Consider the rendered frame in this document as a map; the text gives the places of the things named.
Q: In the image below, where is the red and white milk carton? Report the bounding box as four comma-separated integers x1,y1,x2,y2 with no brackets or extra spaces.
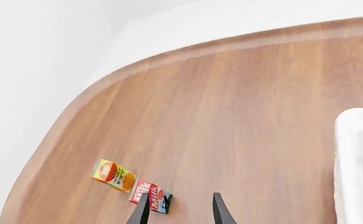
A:
128,179,174,215

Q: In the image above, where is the white basket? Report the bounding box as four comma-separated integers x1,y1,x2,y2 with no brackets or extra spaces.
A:
333,107,363,224

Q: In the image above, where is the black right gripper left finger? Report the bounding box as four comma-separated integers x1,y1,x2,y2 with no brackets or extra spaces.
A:
126,192,151,224

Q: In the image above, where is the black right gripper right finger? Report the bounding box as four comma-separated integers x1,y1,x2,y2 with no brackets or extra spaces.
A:
212,192,238,224

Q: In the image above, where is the orange juice carton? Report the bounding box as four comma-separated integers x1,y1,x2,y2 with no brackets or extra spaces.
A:
91,157,139,194

